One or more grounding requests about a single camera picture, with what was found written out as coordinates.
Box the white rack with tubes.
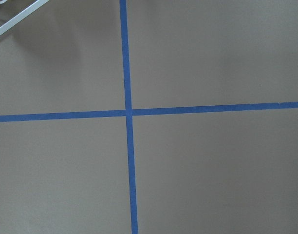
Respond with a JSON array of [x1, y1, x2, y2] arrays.
[[0, 0, 49, 36]]

